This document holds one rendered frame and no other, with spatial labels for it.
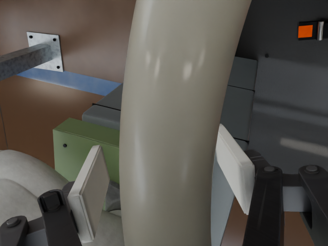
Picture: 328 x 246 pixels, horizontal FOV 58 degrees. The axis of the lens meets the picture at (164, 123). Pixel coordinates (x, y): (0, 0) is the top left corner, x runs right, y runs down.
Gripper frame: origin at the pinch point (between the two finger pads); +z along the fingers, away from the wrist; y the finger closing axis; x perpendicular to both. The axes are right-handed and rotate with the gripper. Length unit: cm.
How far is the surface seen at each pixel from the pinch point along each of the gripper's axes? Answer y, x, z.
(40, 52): -56, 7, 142
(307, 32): 62, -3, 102
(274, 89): 52, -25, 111
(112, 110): -12, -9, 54
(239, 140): 17, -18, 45
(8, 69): -65, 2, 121
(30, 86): -75, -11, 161
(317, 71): 67, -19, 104
